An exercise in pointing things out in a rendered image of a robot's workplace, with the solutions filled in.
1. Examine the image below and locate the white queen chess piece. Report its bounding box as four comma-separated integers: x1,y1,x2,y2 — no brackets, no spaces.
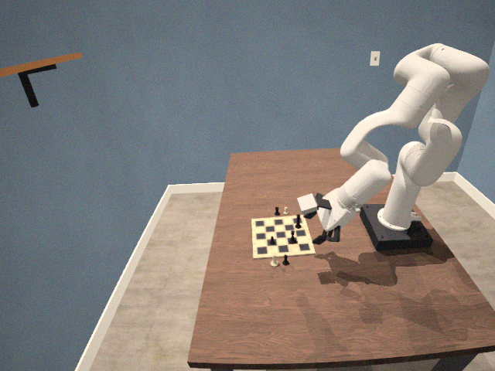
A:
271,253,278,267

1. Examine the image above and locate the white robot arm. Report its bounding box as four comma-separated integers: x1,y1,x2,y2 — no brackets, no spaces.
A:
337,43,490,231

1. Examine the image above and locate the cream chessboard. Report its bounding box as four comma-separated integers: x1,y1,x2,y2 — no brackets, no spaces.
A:
251,215,316,259

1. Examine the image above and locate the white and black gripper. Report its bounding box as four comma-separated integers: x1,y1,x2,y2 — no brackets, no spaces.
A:
303,188,356,245

